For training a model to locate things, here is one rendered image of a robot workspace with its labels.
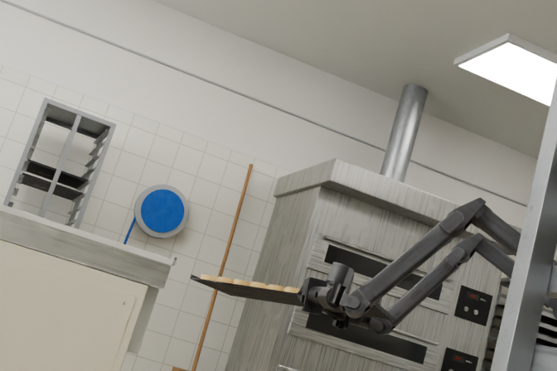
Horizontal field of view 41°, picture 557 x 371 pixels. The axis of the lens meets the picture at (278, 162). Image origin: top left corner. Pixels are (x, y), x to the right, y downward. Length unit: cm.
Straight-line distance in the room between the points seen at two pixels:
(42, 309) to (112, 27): 458
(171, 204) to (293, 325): 138
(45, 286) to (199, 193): 435
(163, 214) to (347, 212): 140
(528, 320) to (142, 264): 88
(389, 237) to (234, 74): 186
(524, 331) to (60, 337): 93
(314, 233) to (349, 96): 171
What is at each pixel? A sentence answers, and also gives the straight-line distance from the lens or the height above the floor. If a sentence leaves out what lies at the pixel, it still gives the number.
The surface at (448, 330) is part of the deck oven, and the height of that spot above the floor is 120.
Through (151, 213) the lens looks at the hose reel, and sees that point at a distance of 559.
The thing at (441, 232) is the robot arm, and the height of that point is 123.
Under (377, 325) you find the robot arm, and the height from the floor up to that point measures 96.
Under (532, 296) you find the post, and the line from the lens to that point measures 89.
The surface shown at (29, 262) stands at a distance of 152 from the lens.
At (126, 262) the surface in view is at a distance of 154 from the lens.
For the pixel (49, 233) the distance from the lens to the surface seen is 153.
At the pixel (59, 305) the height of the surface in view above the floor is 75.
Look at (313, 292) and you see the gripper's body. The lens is 222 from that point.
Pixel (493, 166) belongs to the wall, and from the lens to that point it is 690.
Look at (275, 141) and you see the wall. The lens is 603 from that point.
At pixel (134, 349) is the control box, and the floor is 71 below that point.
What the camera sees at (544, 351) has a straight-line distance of 88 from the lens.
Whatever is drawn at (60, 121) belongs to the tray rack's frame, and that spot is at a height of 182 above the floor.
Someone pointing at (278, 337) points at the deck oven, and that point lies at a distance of 491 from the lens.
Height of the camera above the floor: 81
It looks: 13 degrees up
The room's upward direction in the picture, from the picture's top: 17 degrees clockwise
